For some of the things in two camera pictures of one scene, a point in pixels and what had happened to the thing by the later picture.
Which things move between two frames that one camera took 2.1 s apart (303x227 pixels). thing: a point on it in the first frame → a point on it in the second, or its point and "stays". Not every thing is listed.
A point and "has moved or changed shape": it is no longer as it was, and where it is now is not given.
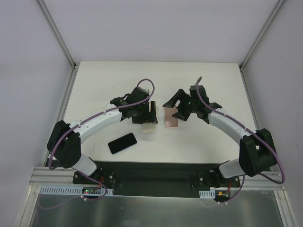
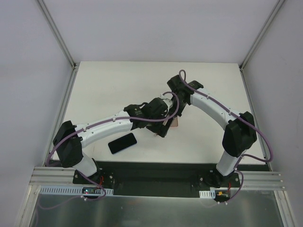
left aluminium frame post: x=74 y=65 stays
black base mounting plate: x=157 y=179 stays
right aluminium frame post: x=273 y=14 stays
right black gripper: x=183 y=108 → x=181 y=109
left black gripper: x=147 y=113 → x=158 y=129
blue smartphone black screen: x=122 y=143 stays
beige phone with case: x=150 y=127 has moved or changed shape
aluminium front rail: x=44 y=176 stays
